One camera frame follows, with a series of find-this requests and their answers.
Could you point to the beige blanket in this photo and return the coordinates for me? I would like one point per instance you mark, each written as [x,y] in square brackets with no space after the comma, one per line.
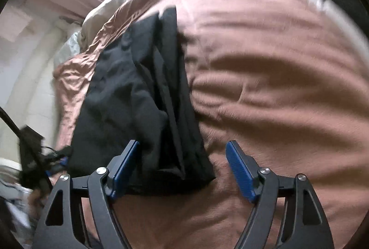
[98,15]

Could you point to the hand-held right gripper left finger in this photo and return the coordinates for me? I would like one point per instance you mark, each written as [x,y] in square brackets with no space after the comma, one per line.
[124,168]

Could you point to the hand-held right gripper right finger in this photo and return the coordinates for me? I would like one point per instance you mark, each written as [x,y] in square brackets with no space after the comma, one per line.
[240,168]

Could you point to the white padded headboard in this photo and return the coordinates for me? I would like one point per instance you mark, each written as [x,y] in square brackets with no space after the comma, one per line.
[28,64]

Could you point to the pink duvet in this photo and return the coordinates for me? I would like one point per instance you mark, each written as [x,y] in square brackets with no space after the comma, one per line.
[274,93]

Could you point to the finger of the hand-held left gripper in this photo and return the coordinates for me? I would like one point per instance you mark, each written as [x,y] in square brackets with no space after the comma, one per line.
[59,164]

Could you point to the white pillow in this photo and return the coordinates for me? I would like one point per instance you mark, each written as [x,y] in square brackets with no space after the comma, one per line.
[69,50]

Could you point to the black shirt with gold logo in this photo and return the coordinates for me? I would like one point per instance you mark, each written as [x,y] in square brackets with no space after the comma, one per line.
[138,99]

